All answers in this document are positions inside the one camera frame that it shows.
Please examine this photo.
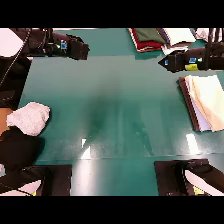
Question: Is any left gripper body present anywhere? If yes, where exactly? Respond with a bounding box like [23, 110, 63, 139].
[67, 35, 91, 61]

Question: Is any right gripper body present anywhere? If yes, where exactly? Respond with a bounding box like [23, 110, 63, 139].
[166, 49, 190, 74]

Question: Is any grey T-shirt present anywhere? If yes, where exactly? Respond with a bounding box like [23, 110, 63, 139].
[6, 101, 51, 137]

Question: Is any white garment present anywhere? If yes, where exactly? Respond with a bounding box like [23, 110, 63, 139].
[161, 43, 190, 56]
[195, 27, 211, 42]

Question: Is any cream garment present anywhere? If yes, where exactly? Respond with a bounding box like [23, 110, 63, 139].
[162, 27, 197, 48]

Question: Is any red garment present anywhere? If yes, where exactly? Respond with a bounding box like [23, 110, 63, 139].
[128, 27, 165, 54]

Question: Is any dark green garment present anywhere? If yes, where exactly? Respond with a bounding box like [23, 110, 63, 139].
[134, 27, 167, 45]

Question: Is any brown garment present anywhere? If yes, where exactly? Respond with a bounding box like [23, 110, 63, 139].
[177, 76, 202, 133]

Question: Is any pale yellow garment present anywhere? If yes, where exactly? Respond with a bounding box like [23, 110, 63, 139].
[189, 74, 224, 132]

